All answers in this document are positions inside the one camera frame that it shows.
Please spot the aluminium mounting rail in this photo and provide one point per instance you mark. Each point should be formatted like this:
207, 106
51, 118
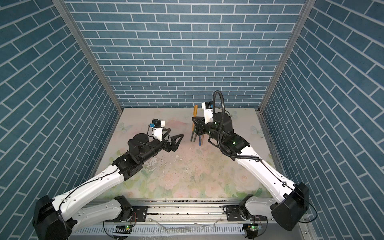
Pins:
184, 218

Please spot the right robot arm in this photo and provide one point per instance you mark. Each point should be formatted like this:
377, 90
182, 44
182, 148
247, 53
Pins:
290, 200

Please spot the floral table mat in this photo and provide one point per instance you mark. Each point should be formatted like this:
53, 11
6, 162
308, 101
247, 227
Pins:
192, 171

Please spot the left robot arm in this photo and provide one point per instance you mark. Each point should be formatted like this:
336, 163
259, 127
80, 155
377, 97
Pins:
58, 217

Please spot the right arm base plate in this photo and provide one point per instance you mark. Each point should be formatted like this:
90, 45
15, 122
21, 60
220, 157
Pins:
235, 213

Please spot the dark yellow pen cap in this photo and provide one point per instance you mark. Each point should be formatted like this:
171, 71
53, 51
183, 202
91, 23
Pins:
195, 111

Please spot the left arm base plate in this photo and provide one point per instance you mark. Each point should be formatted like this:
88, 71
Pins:
136, 214

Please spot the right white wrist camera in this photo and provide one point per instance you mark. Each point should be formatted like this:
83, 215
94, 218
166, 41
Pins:
208, 111

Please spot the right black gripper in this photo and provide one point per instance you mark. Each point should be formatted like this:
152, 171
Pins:
199, 126

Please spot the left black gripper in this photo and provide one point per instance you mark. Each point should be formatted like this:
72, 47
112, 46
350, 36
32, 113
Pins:
171, 146

